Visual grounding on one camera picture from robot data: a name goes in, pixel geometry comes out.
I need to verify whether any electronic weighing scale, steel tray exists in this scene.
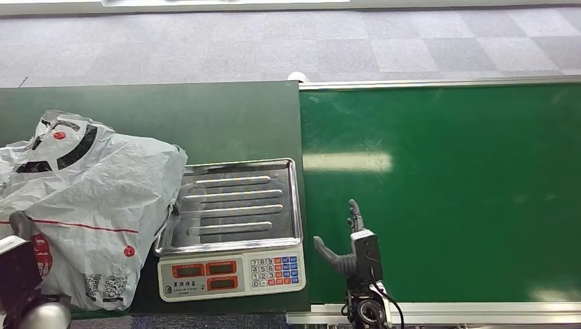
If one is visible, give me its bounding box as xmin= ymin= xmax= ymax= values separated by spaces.
xmin=154 ymin=157 xmax=308 ymax=304

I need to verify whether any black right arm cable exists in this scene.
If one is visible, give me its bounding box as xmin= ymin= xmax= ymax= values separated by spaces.
xmin=368 ymin=280 xmax=406 ymax=329

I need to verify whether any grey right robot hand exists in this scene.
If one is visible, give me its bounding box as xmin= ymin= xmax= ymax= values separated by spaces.
xmin=312 ymin=199 xmax=367 ymax=278

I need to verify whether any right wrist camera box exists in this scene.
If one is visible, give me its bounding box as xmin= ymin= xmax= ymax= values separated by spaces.
xmin=349 ymin=229 xmax=384 ymax=283

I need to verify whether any grey plastic mailer package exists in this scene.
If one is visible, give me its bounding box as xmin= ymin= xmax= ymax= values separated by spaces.
xmin=0 ymin=110 xmax=189 ymax=313

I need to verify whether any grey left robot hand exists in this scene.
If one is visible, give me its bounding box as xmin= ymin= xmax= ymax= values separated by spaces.
xmin=8 ymin=210 xmax=36 ymax=242

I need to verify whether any green conveyor belt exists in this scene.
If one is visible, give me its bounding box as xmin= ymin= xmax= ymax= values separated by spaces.
xmin=286 ymin=75 xmax=581 ymax=329

